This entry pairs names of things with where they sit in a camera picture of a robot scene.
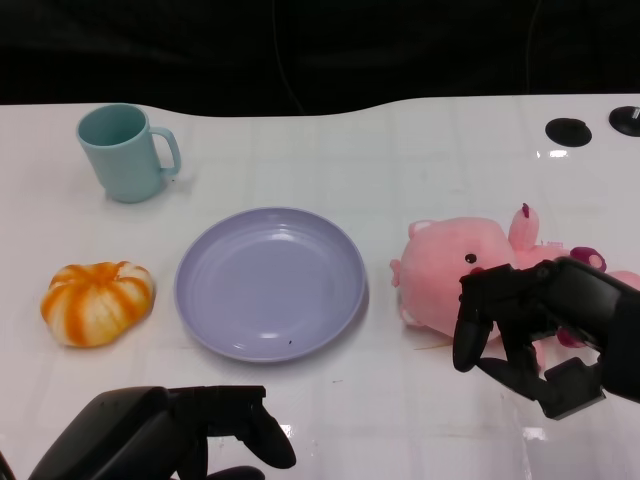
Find black grommet with screw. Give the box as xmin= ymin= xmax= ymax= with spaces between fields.
xmin=608 ymin=106 xmax=640 ymax=136

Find orange white pumpkin toy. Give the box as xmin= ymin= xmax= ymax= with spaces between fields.
xmin=40 ymin=260 xmax=154 ymax=348

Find black round table grommet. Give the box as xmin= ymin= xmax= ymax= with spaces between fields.
xmin=544 ymin=117 xmax=593 ymax=147

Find purple plate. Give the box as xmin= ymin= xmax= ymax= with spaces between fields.
xmin=173 ymin=207 xmax=366 ymax=364

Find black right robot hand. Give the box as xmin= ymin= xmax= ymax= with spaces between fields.
xmin=452 ymin=257 xmax=640 ymax=420

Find pink plush doll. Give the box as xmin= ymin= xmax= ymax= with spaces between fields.
xmin=389 ymin=203 xmax=640 ymax=371

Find thin dark hanging cable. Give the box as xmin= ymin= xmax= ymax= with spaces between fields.
xmin=527 ymin=0 xmax=540 ymax=95
xmin=272 ymin=29 xmax=304 ymax=117

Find teal plastic mug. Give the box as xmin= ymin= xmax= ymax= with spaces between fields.
xmin=75 ymin=103 xmax=182 ymax=204

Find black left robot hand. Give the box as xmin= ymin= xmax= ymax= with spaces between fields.
xmin=27 ymin=384 xmax=297 ymax=480

